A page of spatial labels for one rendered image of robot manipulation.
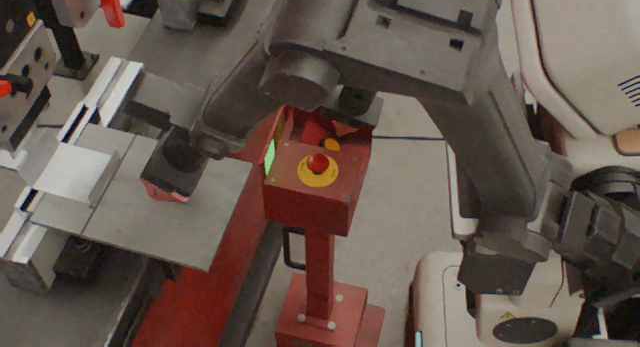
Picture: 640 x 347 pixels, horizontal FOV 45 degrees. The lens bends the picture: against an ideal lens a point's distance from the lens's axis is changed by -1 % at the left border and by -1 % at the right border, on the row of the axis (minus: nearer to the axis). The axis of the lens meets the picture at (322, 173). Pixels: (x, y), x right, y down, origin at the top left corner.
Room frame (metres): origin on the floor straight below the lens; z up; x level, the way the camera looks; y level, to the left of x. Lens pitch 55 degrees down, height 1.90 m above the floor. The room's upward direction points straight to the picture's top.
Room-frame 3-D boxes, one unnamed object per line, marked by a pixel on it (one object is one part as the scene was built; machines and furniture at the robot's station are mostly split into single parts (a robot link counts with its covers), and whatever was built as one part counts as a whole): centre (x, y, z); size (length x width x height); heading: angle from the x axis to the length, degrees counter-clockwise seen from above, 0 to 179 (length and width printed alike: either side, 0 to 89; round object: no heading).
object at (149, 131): (0.68, 0.33, 0.89); 0.30 x 0.05 x 0.03; 163
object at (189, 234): (0.61, 0.25, 1.00); 0.26 x 0.18 x 0.01; 73
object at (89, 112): (0.68, 0.39, 0.99); 0.20 x 0.03 x 0.03; 163
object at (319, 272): (0.86, 0.01, 0.39); 0.05 x 0.05 x 0.54; 75
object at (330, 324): (0.86, 0.01, 0.13); 0.10 x 0.10 x 0.01; 75
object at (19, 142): (0.66, 0.39, 1.13); 0.10 x 0.02 x 0.10; 163
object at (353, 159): (0.86, 0.01, 0.75); 0.20 x 0.16 x 0.18; 165
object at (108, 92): (0.71, 0.38, 0.92); 0.39 x 0.06 x 0.10; 163
